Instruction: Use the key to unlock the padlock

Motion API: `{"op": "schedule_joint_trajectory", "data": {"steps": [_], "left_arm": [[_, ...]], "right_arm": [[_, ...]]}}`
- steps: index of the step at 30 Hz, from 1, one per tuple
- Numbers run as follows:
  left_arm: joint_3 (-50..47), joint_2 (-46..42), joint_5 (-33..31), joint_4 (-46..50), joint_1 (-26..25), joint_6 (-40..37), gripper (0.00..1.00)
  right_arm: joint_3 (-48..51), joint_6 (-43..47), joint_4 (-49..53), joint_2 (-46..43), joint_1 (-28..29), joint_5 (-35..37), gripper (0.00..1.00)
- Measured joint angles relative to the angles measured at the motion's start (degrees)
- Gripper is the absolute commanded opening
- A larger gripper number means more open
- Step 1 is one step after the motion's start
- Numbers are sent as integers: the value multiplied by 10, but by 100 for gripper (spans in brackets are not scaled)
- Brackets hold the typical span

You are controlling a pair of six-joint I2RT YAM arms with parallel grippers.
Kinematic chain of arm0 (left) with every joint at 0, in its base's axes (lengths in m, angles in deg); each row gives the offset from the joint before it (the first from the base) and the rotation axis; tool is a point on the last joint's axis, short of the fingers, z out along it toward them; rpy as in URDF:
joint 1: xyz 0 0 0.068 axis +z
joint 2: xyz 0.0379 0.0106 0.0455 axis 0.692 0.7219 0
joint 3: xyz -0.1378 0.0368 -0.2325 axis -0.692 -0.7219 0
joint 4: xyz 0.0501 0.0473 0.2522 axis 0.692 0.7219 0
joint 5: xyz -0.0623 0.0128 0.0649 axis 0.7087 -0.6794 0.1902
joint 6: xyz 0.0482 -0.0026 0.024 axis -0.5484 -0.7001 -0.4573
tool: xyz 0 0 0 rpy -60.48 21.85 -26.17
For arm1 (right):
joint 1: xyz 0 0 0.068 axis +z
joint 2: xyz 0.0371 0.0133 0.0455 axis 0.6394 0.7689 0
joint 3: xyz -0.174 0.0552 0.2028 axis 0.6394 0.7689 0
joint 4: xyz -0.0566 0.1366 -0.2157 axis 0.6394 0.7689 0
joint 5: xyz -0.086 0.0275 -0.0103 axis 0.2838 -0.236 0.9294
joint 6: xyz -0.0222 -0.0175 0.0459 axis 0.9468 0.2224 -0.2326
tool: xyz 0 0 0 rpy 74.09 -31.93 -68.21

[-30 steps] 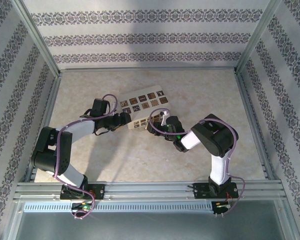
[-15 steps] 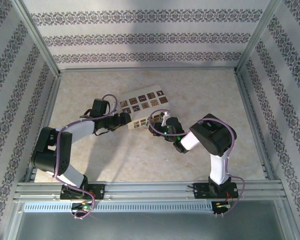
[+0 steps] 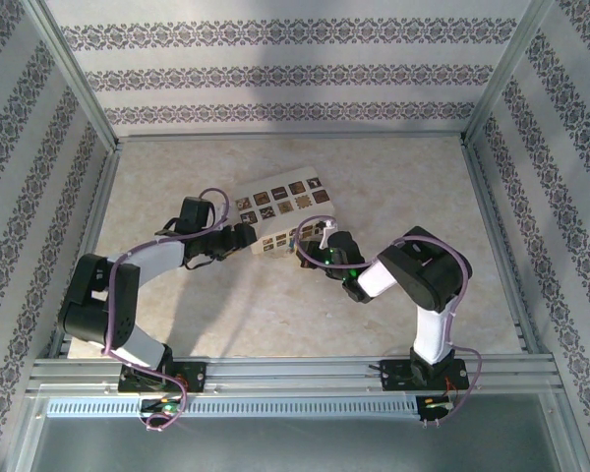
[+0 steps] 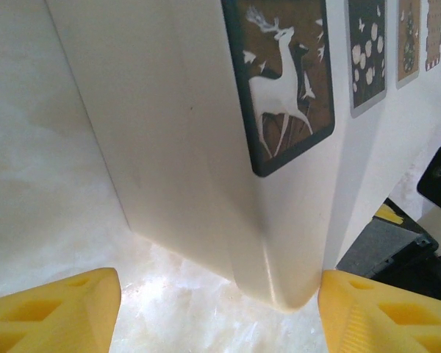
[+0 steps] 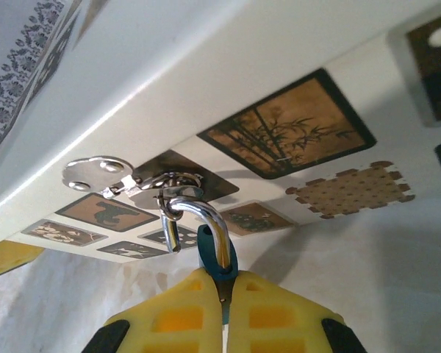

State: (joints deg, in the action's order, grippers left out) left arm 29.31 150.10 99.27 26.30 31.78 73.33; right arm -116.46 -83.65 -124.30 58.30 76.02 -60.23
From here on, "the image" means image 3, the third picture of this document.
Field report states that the cream tin box with prints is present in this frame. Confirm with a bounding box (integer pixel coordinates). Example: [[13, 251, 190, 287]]
[[233, 165, 338, 257]]

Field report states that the small controller board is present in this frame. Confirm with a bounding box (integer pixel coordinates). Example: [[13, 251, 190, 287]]
[[419, 394, 454, 423], [140, 397, 184, 415]]

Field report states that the grey metal sheet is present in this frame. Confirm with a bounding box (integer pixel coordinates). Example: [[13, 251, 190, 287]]
[[27, 395, 571, 472]]

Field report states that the purple right wrist cable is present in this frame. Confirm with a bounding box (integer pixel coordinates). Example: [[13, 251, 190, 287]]
[[293, 215, 336, 269]]

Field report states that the aluminium frame rear rail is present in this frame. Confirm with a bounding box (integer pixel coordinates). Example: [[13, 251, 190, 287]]
[[115, 131, 468, 147]]

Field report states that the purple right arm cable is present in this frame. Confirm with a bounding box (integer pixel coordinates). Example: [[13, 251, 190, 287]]
[[391, 237, 484, 424]]

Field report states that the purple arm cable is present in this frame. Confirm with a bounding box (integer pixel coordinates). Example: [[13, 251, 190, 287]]
[[100, 188, 231, 434], [391, 237, 484, 424]]

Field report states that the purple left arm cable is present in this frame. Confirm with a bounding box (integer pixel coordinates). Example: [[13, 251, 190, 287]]
[[100, 188, 231, 434]]

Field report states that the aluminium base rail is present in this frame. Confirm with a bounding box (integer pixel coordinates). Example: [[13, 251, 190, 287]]
[[27, 353, 564, 396]]

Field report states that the aluminium frame side rail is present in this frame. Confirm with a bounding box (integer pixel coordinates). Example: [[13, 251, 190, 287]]
[[459, 140, 552, 358], [41, 142, 124, 363]]

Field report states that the grey slotted cable duct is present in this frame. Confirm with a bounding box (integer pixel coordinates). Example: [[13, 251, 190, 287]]
[[45, 394, 420, 419]]

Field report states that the aluminium frame post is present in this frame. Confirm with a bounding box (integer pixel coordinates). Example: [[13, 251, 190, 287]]
[[459, 0, 560, 147], [22, 0, 124, 151]]

